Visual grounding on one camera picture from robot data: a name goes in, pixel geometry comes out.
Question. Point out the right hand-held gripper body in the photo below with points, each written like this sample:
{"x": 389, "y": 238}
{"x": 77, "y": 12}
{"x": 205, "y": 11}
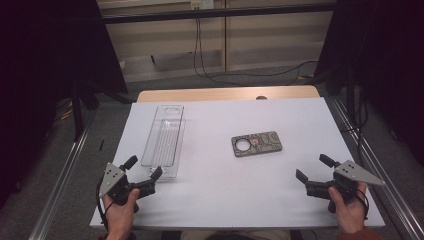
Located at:
{"x": 353, "y": 171}

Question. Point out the white table cover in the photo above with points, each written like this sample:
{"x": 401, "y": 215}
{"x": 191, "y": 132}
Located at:
{"x": 233, "y": 193}

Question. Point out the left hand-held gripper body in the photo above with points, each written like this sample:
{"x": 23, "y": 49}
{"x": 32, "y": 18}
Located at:
{"x": 113, "y": 181}

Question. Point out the person's left hand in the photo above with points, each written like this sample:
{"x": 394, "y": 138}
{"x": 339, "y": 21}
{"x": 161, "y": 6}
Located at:
{"x": 120, "y": 216}

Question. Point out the black metal stand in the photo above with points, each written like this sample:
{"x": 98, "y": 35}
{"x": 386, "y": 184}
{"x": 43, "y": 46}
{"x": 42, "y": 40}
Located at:
{"x": 77, "y": 113}

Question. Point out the black horizontal bar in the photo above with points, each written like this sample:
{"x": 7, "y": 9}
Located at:
{"x": 216, "y": 13}

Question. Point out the person's right hand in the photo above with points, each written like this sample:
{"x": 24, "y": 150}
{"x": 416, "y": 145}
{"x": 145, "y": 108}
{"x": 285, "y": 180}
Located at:
{"x": 351, "y": 213}

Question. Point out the black curtain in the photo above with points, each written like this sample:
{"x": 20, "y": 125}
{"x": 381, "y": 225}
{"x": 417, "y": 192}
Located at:
{"x": 386, "y": 66}
{"x": 40, "y": 66}

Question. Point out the wall socket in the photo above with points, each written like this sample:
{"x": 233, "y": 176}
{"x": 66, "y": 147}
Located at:
{"x": 202, "y": 4}

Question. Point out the aluminium floor rail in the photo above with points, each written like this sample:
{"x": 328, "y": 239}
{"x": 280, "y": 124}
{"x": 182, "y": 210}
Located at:
{"x": 56, "y": 190}
{"x": 383, "y": 156}

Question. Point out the clear plastic packaging box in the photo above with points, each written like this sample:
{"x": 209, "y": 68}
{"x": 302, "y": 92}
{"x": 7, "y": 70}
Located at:
{"x": 163, "y": 140}

